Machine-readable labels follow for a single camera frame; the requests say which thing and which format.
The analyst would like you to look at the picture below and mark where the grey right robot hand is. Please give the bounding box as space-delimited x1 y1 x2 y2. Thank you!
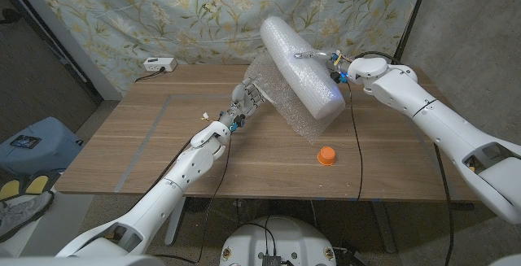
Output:
293 49 351 85

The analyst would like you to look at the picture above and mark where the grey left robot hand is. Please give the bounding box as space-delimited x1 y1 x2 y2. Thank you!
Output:
217 77 265 133

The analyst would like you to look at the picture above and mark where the clear bubble wrap roll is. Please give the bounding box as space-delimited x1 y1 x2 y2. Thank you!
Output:
243 15 347 144

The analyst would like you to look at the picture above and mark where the orange plastic cup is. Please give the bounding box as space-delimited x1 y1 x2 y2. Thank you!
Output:
317 146 337 167

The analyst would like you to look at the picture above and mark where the black backdrop stand pole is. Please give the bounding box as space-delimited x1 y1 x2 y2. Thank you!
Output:
390 0 432 66

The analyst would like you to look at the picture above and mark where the white power outlet box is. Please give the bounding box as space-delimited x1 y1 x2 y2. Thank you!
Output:
142 57 178 73

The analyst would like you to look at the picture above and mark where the floral butterfly backdrop cloth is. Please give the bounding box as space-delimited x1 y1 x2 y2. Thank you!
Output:
24 0 428 96

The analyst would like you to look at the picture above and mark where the white table leg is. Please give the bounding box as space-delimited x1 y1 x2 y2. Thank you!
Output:
164 196 188 246

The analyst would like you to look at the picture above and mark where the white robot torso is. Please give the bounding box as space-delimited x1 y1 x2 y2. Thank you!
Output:
219 216 338 266

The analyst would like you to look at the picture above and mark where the grey table leg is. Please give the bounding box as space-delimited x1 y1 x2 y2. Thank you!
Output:
370 200 398 254

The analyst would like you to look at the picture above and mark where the blue plastic storage case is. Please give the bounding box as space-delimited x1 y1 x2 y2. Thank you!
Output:
0 116 85 177

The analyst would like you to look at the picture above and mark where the black and yellow shoe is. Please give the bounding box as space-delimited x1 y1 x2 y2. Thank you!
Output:
0 170 62 202

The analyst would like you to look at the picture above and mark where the grey sneaker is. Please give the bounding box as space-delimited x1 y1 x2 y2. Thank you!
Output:
0 191 55 242

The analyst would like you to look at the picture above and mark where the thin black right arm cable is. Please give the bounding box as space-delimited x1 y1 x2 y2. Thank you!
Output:
344 81 365 202

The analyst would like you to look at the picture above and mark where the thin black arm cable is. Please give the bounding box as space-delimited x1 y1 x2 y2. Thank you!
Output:
152 133 233 264
344 81 365 202

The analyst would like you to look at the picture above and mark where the black outlet box cable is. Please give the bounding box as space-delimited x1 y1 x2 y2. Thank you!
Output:
134 67 167 83

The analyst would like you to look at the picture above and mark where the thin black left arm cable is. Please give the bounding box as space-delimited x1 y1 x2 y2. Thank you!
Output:
152 133 233 264

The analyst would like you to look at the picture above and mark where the black torso cable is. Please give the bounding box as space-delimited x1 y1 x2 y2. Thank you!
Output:
243 216 278 257

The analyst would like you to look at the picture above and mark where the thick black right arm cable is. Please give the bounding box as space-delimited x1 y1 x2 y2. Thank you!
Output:
352 50 456 266

